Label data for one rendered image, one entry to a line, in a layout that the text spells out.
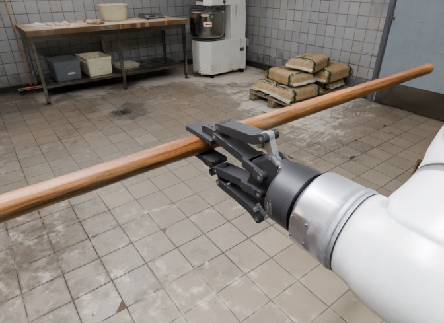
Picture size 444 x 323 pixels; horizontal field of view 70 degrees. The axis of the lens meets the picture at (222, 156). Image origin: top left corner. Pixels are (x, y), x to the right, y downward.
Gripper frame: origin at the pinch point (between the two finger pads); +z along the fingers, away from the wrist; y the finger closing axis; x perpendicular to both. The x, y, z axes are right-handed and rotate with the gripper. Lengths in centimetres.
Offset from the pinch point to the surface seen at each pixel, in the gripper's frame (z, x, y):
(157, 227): 116, 39, 118
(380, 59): 165, 381, 62
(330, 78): 195, 325, 83
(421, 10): 132, 383, 5
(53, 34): 412, 63, 31
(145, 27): 414, 185, 32
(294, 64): 219, 283, 64
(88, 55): 475, 117, 72
